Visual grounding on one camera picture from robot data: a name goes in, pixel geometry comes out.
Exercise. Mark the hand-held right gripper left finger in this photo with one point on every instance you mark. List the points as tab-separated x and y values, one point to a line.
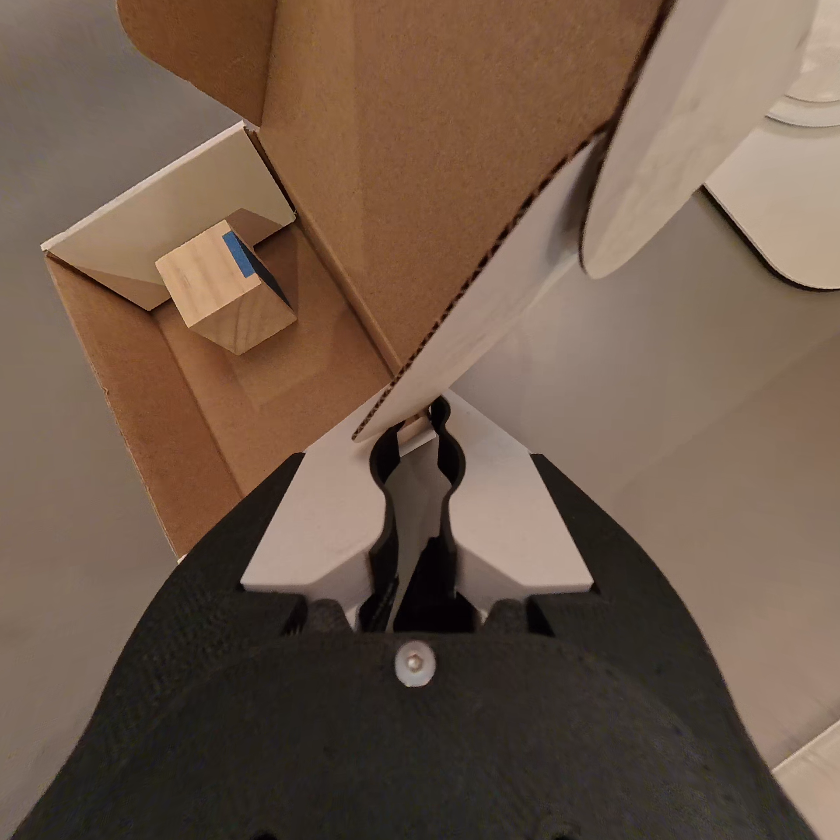
315	525

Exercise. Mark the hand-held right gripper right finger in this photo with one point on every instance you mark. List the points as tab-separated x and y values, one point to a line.
518	525

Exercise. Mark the wooden cube with blue tape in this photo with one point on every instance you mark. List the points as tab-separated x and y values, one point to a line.
216	289

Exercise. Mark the white cardboard box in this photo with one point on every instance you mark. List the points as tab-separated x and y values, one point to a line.
426	164

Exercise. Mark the clear plastic container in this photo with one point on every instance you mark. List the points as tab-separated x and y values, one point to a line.
814	787

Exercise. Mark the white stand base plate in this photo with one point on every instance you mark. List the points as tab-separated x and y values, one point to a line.
787	197

